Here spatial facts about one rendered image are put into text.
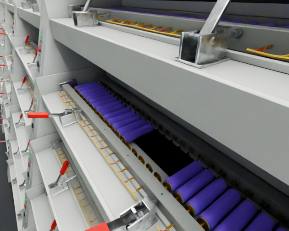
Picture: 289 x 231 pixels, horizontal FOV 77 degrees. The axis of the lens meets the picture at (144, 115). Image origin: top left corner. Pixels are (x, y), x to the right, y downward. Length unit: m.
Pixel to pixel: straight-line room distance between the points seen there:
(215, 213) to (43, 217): 0.60
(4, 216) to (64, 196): 0.99
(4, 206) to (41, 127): 0.98
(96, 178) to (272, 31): 0.28
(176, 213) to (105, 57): 0.22
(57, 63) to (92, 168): 0.35
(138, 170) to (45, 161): 0.42
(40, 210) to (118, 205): 0.53
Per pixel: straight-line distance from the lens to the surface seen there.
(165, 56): 0.18
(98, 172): 0.31
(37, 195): 0.81
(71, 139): 0.38
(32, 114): 0.41
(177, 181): 0.27
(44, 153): 0.67
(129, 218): 0.24
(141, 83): 0.20
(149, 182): 0.26
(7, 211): 1.53
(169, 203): 0.25
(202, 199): 0.26
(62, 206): 0.52
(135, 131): 0.35
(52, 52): 0.57
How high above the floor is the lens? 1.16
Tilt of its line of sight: 20 degrees down
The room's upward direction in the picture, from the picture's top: 18 degrees clockwise
